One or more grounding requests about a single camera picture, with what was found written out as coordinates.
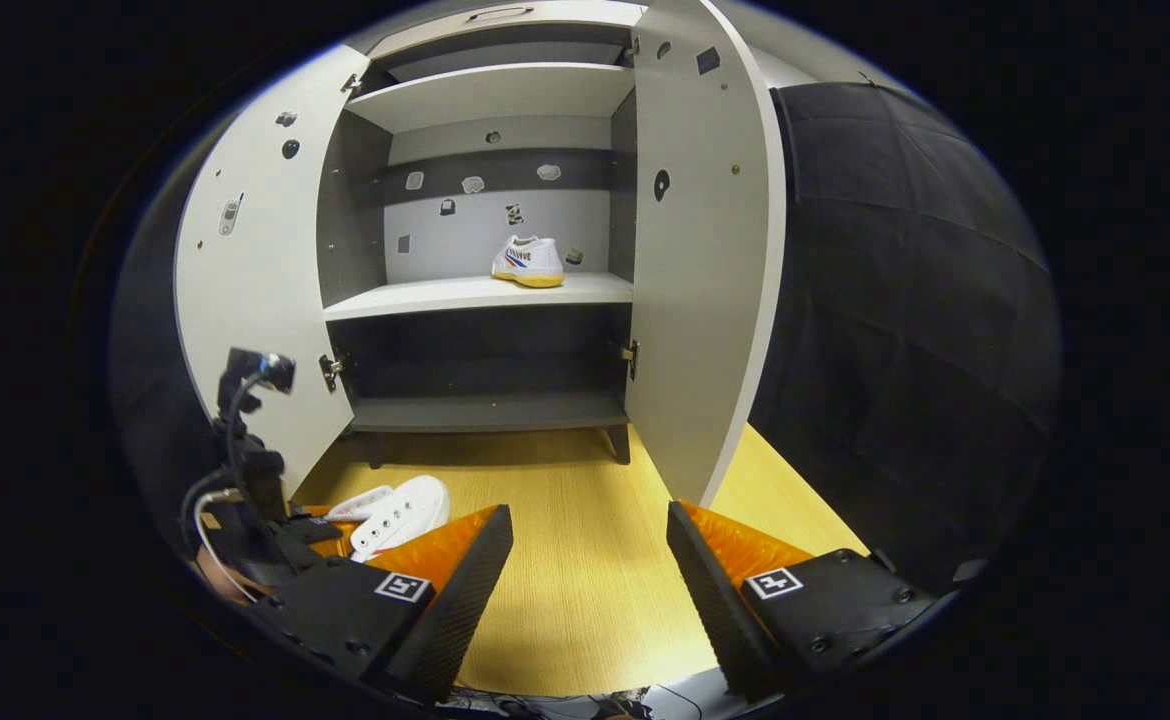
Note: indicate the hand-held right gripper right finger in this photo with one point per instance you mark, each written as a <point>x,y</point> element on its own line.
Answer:
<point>715,610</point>

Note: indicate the white door with cat sticker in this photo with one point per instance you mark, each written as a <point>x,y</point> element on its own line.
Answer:
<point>705,300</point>

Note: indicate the white canvas shoe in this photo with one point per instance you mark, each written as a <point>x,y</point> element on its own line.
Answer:
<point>405,515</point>
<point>530,262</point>

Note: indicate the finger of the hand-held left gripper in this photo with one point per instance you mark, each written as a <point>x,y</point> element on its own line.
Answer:
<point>310,535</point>

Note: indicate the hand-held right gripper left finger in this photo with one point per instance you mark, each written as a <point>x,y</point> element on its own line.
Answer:
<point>455,610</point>

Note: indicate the white door with phone sticker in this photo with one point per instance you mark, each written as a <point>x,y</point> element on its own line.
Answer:
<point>245,330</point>

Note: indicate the black backdrop cloth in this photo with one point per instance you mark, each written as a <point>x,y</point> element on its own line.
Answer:
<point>895,300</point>

